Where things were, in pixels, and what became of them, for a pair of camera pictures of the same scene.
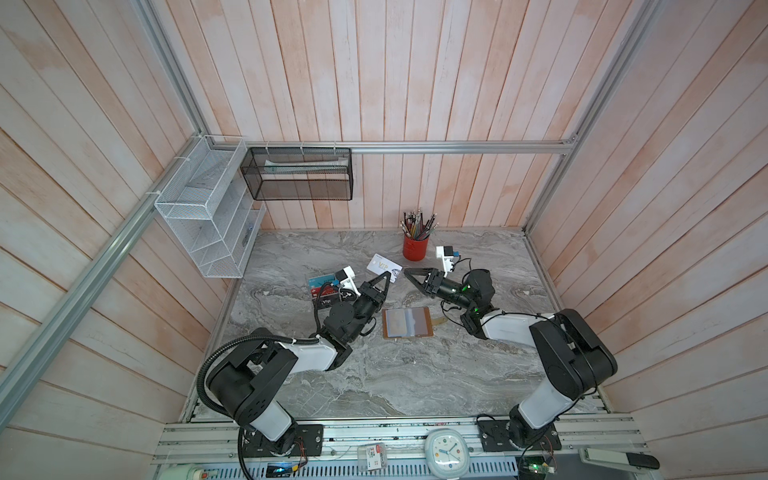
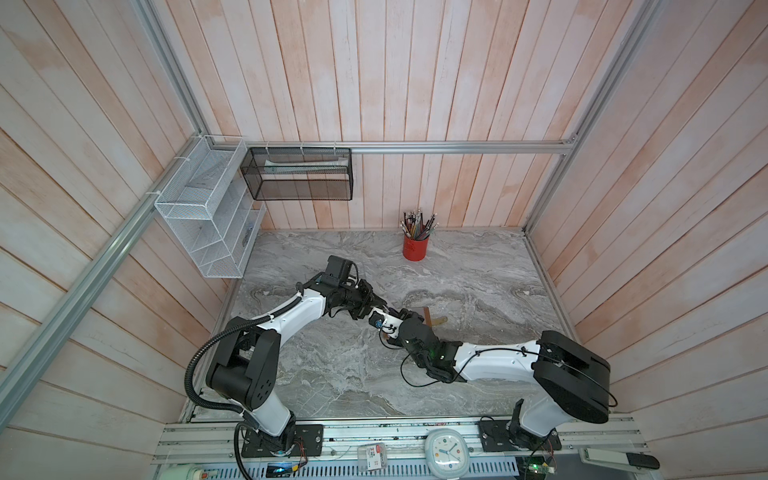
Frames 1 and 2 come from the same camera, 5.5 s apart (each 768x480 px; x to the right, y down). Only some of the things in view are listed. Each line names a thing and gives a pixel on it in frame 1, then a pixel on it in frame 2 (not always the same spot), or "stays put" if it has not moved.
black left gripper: [374, 294] -> [369, 298]
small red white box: [372, 457] stays put
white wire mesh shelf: [208, 195] stays put
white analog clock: [447, 453] stays put
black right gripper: [435, 281] -> [408, 315]
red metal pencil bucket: [415, 249] stays put
